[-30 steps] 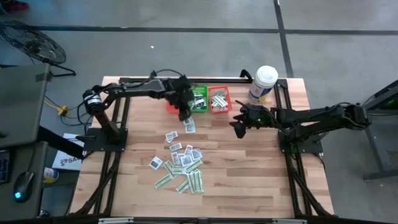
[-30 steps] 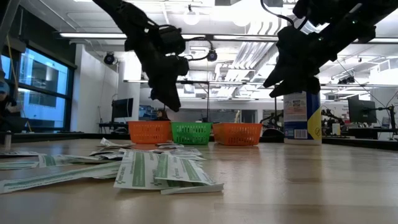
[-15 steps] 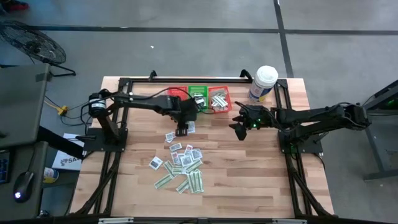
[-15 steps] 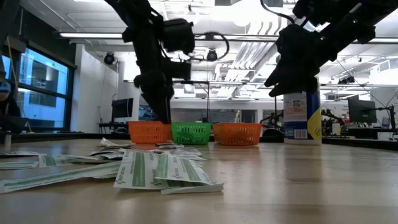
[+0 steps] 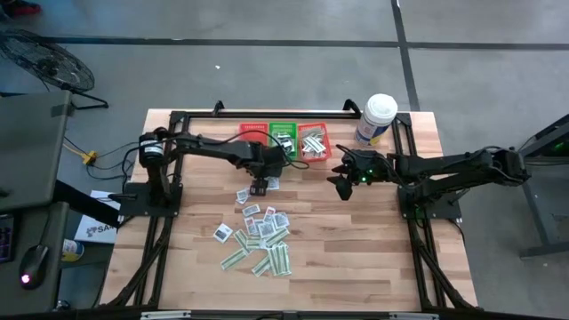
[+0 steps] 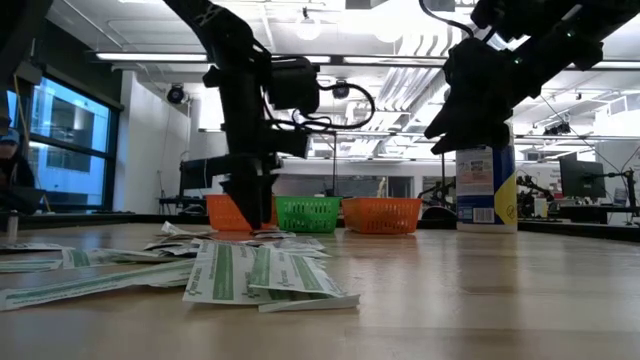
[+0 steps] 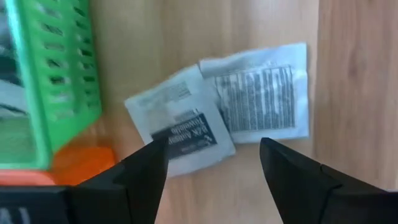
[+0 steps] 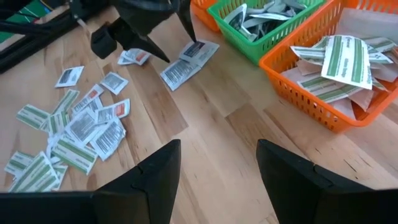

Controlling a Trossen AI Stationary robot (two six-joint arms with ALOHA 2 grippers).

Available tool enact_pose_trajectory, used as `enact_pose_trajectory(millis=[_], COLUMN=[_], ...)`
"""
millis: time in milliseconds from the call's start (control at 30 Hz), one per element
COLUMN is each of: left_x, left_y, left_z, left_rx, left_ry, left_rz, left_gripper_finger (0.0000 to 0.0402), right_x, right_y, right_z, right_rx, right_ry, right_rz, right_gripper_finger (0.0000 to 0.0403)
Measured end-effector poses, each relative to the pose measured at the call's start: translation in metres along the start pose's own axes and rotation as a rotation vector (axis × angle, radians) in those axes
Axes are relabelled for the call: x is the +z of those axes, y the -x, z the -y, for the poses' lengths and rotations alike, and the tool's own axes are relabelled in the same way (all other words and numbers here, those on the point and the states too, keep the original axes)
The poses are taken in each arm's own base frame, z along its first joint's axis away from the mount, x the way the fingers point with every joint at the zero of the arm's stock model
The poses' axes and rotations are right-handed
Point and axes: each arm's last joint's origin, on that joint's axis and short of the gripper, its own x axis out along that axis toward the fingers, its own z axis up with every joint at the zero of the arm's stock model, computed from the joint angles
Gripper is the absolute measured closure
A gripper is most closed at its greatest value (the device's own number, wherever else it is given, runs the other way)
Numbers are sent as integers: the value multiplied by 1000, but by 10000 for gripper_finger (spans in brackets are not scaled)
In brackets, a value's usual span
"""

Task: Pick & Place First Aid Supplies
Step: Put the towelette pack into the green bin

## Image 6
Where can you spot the orange plastic basket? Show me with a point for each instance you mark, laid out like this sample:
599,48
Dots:
382,215
225,220

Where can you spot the black metal rack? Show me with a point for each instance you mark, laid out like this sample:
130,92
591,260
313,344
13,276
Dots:
334,165

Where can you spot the round black ceiling camera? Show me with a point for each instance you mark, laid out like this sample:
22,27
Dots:
176,95
341,91

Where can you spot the white packet black print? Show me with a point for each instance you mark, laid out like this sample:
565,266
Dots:
274,234
172,229
300,244
30,247

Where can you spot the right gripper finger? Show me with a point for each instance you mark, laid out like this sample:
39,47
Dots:
470,140
447,125

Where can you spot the black monitor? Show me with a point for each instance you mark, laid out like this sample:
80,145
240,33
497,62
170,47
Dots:
192,180
582,177

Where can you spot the white cup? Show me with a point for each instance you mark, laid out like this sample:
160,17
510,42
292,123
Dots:
540,207

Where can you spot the person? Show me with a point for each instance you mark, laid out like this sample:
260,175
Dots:
15,170

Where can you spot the green plastic basket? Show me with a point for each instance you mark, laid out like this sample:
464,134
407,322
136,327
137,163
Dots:
307,215

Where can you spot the black rig camera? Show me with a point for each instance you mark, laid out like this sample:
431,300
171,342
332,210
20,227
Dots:
557,129

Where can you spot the large window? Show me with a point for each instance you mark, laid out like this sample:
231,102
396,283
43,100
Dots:
70,170

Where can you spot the white blue wipes canister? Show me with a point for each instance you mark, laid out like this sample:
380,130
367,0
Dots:
485,190

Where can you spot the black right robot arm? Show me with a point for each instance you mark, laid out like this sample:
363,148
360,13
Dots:
575,35

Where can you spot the black background robot arm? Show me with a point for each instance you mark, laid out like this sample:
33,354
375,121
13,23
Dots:
442,192
530,192

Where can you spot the white cylinder post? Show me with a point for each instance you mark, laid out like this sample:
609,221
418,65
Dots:
12,227

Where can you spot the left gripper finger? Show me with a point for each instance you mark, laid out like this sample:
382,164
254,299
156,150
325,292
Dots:
265,195
242,200

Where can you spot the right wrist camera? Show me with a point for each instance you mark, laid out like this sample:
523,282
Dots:
475,65

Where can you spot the black overhead light bar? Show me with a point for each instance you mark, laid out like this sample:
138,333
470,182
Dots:
160,57

